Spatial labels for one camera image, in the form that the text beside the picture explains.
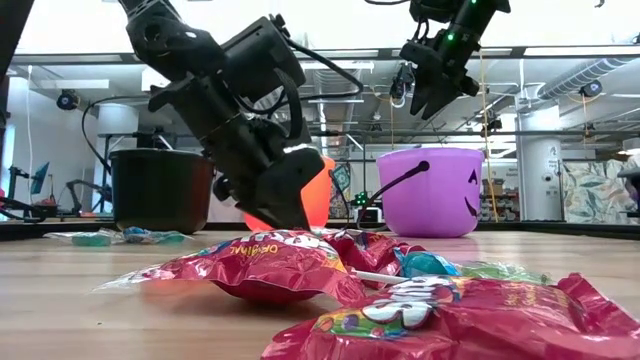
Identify orange pumpkin halloween bucket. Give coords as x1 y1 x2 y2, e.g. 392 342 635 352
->
243 155 351 233

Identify blue monitor screen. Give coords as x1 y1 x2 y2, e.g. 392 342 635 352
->
30 161 51 196

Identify storage shelf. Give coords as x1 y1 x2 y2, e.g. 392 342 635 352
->
479 177 521 224

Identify red Skittles candy pack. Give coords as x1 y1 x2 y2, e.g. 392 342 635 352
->
319 227 426 291
259 272 640 360
92 227 369 307

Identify yellow hanging cable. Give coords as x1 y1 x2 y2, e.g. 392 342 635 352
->
477 49 501 224

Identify black hanging camera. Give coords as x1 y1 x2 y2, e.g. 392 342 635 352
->
388 61 417 109

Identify leaf patterned wall panel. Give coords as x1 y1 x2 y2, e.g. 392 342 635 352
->
562 159 640 225

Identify green lollipop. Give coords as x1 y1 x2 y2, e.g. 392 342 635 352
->
457 260 551 287

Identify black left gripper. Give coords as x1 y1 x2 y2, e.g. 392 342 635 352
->
148 74 325 230

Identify patterned poster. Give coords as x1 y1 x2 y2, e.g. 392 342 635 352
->
330 162 352 219

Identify round black ceiling camera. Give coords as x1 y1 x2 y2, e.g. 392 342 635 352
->
579 79 604 99
55 89 81 112

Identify white black box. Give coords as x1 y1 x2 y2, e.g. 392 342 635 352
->
353 205 384 224

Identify purple halloween bucket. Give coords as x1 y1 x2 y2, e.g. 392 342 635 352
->
355 146 485 239

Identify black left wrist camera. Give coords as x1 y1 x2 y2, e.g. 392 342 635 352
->
221 13 307 104

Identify silver ceiling duct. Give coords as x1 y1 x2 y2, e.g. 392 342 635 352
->
312 68 362 157

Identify white round column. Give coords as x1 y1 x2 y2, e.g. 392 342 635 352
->
516 133 565 223

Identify green candy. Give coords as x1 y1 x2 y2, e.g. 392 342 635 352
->
43 229 121 248

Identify black halloween bucket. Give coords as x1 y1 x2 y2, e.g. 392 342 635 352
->
81 94 221 236

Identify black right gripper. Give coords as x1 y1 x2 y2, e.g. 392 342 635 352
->
399 40 481 121

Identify blue lollipop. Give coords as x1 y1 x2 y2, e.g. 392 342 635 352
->
349 251 462 287

